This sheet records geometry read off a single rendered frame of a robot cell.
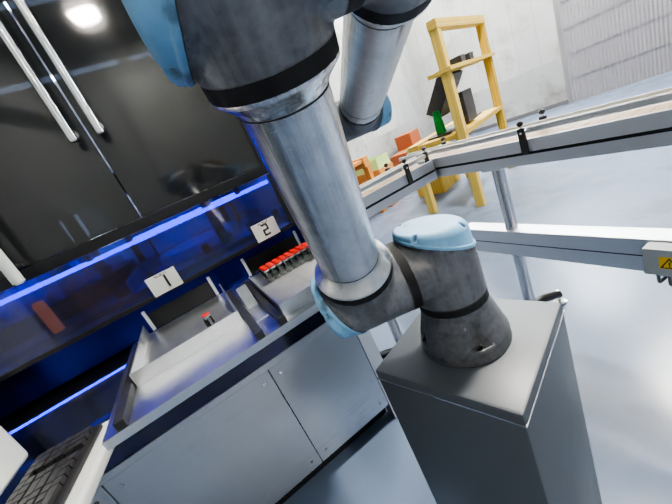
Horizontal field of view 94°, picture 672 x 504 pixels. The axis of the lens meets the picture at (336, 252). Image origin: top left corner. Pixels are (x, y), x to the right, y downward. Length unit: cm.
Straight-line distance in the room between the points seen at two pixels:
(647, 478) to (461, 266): 104
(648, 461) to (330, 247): 126
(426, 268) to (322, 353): 85
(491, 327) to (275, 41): 48
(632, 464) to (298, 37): 141
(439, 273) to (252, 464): 108
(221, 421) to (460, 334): 92
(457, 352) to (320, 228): 32
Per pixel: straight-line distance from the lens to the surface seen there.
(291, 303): 74
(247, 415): 127
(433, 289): 49
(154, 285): 107
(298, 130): 28
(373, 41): 39
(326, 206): 32
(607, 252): 143
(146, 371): 86
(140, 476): 132
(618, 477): 142
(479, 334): 56
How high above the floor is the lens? 119
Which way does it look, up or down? 18 degrees down
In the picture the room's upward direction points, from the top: 24 degrees counter-clockwise
